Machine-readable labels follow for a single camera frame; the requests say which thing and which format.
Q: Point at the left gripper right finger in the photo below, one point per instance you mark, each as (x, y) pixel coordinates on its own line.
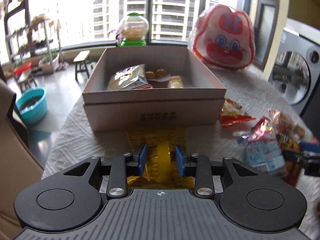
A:
(201, 168)

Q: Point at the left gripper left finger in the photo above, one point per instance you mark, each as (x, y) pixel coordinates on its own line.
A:
(120, 168)

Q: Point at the yellow brown snack bag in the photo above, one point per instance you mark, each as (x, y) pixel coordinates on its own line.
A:
(160, 170)

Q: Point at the brown bread packet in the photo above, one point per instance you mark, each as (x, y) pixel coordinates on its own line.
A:
(288, 135)

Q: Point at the blue pig cartoon snack packet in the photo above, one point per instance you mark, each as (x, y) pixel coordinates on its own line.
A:
(261, 150)

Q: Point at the red spicy strip snack bag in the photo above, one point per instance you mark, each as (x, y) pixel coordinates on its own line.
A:
(233, 114)

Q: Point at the long clear cereal bar packet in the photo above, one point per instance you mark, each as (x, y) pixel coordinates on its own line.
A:
(175, 82)

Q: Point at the dark panda snack bag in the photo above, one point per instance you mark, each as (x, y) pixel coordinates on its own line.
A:
(129, 79)

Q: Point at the red egg tart snack bag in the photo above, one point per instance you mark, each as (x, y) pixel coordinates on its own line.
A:
(158, 78)

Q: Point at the pink cardboard box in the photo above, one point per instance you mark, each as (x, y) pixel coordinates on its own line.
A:
(199, 102)

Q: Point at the grey washing machine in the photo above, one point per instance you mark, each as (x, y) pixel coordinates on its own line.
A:
(295, 73)

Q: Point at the beige covered chair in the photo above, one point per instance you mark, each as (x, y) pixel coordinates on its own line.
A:
(19, 168)

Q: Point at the blue plastic basin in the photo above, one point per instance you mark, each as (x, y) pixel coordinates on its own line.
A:
(32, 105)

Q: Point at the small dark wooden stool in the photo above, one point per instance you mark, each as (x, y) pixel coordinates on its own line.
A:
(82, 62)

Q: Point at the potted green plant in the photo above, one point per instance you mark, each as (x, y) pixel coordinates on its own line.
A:
(49, 66)

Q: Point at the wooden bench stool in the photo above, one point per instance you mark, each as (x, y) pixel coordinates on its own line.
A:
(25, 80)

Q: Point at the pink orchid flower pot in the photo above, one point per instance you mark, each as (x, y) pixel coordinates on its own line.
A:
(118, 37)

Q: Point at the red rabbit face snack bag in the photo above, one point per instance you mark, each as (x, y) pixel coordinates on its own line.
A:
(223, 37)

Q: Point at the red plastic basin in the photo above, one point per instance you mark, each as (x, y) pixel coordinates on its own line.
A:
(22, 68)

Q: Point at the green candy dispenser globe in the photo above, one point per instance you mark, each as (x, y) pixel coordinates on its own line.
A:
(134, 28)

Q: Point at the metal shoe rack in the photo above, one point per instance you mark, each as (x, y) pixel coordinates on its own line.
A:
(41, 36)

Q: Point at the dark framed door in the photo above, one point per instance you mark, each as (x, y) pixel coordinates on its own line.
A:
(264, 27)

